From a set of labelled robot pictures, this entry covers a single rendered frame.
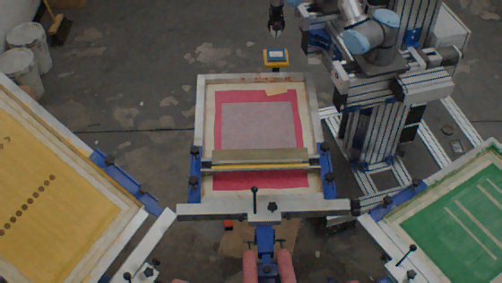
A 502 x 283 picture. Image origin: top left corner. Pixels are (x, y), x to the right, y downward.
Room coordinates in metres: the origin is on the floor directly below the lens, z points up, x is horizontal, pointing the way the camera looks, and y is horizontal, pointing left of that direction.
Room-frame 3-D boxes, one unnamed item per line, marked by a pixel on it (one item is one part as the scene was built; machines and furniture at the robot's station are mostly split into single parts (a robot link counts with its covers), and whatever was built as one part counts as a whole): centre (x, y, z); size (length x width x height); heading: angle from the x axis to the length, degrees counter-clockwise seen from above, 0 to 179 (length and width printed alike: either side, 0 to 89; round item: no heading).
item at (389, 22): (1.71, -0.57, 1.42); 0.13 x 0.12 x 0.14; 126
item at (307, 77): (1.51, -0.03, 0.97); 0.79 x 0.58 x 0.04; 2
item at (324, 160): (1.28, -0.32, 0.98); 0.30 x 0.05 x 0.07; 2
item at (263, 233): (0.95, -0.05, 1.02); 0.17 x 0.06 x 0.05; 2
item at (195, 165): (1.26, 0.24, 0.98); 0.30 x 0.05 x 0.07; 2
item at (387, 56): (1.72, -0.58, 1.31); 0.15 x 0.15 x 0.10
